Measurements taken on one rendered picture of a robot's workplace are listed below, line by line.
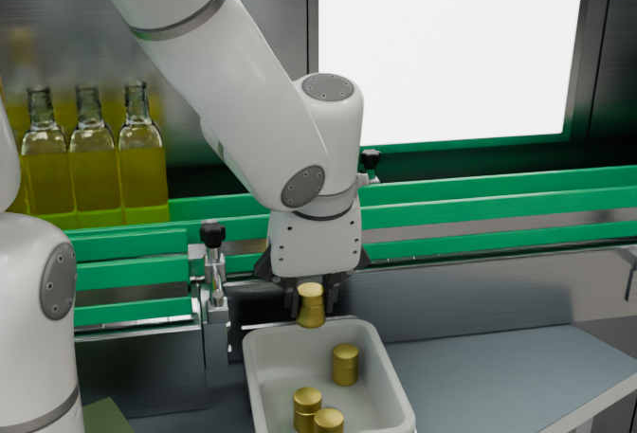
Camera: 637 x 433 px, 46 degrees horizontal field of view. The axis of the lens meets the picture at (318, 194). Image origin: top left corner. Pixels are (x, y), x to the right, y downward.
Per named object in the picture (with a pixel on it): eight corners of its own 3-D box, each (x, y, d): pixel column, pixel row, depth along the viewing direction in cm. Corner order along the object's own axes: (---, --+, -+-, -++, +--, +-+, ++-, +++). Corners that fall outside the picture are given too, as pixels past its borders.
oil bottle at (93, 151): (132, 260, 105) (115, 115, 96) (130, 279, 100) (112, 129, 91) (90, 263, 104) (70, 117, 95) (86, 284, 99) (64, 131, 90)
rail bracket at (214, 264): (224, 274, 101) (219, 189, 96) (234, 345, 85) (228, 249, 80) (201, 276, 100) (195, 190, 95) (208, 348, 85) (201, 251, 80)
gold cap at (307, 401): (325, 432, 89) (325, 403, 87) (296, 437, 88) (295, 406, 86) (318, 412, 92) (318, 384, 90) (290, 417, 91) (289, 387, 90)
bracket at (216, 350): (228, 325, 102) (226, 280, 99) (234, 367, 93) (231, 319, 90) (202, 328, 101) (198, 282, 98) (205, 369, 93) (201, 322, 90)
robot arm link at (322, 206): (359, 148, 81) (356, 169, 82) (278, 154, 79) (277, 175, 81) (377, 191, 75) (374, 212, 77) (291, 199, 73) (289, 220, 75)
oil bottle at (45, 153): (90, 263, 104) (69, 117, 95) (85, 284, 99) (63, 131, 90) (47, 267, 103) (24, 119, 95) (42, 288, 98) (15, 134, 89)
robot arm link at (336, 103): (239, 135, 63) (190, 82, 69) (239, 229, 69) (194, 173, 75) (383, 93, 69) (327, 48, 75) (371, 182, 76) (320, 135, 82)
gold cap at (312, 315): (328, 327, 88) (329, 295, 86) (299, 331, 87) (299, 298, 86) (321, 311, 91) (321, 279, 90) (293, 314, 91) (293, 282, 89)
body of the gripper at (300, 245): (356, 162, 82) (348, 238, 89) (264, 170, 80) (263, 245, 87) (374, 206, 76) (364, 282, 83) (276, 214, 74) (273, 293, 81)
